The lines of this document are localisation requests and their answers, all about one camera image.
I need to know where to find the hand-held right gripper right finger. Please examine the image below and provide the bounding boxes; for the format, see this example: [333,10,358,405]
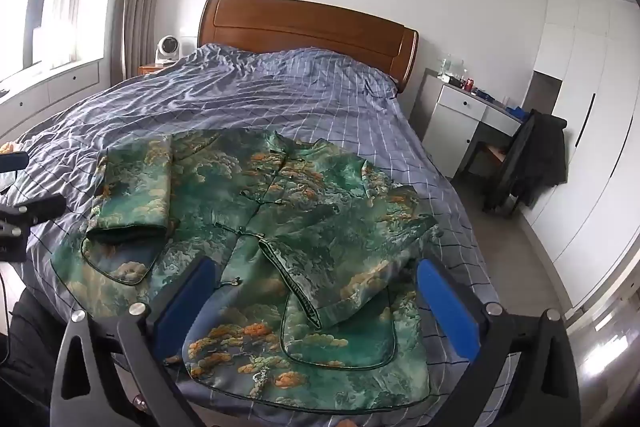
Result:
[415,257,583,427]

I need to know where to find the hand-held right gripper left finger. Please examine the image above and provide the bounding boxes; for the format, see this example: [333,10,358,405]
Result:
[49,254,222,427]

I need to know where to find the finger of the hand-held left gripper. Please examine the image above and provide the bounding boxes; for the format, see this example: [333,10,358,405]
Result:
[0,151,29,174]
[0,195,67,263]

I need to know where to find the green printed jacket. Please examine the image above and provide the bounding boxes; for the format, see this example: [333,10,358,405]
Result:
[50,127,443,408]

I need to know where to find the white window-side cabinet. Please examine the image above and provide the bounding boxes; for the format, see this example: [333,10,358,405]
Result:
[0,57,108,138]

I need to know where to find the person's dark trousers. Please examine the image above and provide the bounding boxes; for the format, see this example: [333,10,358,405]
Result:
[0,287,68,410]

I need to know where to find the window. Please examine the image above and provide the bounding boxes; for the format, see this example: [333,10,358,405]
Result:
[0,0,66,78]

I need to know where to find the wooden chair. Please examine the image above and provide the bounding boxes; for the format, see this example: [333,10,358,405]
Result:
[467,138,516,208]

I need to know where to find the black coat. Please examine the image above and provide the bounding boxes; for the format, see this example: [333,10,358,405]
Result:
[492,109,569,210]

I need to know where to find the white desk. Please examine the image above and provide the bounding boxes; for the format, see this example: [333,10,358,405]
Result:
[421,68,526,180]

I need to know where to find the white round fan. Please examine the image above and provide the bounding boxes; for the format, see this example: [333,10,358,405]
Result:
[154,35,181,66]

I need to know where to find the white wardrobe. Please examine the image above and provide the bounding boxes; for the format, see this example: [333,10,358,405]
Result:
[515,0,640,310]

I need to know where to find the wooden headboard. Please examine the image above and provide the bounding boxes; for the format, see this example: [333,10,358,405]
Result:
[197,0,420,95]

